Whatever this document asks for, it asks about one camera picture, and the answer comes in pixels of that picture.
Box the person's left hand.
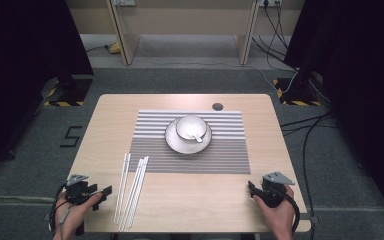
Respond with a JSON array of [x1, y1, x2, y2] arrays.
[[53, 192, 104, 236]]

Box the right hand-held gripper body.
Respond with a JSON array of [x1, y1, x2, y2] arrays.
[[259, 171, 296, 208]]

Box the white plate with dark rim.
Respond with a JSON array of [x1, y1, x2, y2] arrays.
[[164, 116, 213, 155]]

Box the person's right hand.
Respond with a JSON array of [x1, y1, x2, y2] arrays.
[[253, 184, 296, 231]]

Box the white ceramic spoon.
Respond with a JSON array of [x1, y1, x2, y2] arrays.
[[184, 128, 204, 144]]

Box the white bowl with dark rim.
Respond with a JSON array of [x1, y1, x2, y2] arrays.
[[175, 114, 209, 142]]

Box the yellow object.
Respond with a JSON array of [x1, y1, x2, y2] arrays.
[[108, 41, 122, 55]]

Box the grey left gripper cable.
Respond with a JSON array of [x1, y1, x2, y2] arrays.
[[57, 204, 73, 236]]

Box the white floor cable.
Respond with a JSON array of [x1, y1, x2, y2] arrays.
[[139, 44, 302, 95]]

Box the grey striped placemat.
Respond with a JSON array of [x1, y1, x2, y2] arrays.
[[128, 109, 252, 175]]

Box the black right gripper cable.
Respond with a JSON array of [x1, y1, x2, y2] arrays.
[[269, 186, 301, 235]]

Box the long black floor cable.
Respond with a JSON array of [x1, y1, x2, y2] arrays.
[[301, 113, 333, 221]]

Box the black curtain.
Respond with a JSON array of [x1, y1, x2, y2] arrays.
[[0, 0, 94, 181], [284, 0, 384, 229]]

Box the stand base with striped tape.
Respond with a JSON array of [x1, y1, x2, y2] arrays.
[[273, 77, 323, 107], [42, 74, 94, 108]]

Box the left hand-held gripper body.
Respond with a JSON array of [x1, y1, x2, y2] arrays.
[[65, 173, 98, 205]]

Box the black socket cable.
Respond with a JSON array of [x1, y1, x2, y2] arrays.
[[251, 4, 298, 73], [263, 1, 289, 51]]

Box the thin black floor cable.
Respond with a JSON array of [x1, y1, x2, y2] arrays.
[[85, 44, 110, 54]]

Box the beige wooden desk frame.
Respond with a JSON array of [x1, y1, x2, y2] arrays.
[[65, 0, 306, 66]]

